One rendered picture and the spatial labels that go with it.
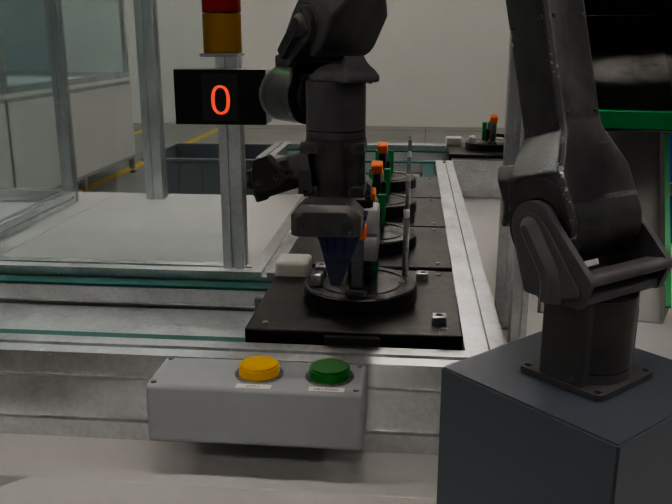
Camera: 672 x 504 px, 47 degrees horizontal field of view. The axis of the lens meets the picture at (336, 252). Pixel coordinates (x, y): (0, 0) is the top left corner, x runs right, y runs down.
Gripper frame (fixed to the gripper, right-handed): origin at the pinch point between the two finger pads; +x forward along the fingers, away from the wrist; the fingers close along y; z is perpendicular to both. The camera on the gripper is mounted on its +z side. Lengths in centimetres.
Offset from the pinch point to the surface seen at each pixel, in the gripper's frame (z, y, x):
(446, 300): -11.9, -16.4, 10.3
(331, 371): -0.2, 6.1, 10.2
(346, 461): -1.4, 3.4, 21.4
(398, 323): -6.3, -8.0, 10.4
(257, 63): 223, -1069, 15
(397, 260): -5.5, -33.3, 10.3
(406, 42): 8, -1066, -14
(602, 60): -29.3, -22.5, -18.0
